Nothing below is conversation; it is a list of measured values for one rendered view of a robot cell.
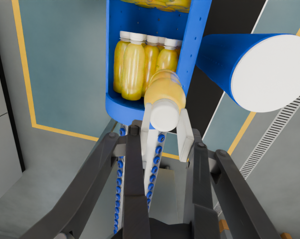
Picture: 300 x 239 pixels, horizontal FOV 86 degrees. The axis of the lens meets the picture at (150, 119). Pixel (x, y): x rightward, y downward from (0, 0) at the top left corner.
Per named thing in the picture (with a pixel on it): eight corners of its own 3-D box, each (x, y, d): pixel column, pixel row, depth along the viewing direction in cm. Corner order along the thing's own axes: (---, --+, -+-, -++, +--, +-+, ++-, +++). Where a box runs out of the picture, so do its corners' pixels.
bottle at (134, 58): (145, 99, 57) (152, 41, 48) (129, 102, 52) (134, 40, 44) (132, 92, 61) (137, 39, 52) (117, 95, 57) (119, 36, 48)
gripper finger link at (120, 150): (135, 161, 14) (103, 156, 14) (142, 131, 19) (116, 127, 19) (137, 148, 14) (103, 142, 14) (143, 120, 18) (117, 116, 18)
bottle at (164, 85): (153, 65, 37) (143, 84, 21) (182, 70, 37) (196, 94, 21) (148, 94, 40) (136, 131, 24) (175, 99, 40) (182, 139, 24)
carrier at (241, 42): (187, 45, 134) (199, 76, 145) (220, 59, 57) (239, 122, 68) (221, 26, 126) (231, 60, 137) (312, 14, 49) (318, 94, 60)
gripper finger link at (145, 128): (144, 156, 16) (137, 155, 16) (148, 122, 22) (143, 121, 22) (148, 131, 15) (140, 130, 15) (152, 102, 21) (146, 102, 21)
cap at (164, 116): (153, 97, 21) (152, 102, 20) (181, 103, 21) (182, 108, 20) (148, 123, 23) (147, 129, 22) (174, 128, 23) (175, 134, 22)
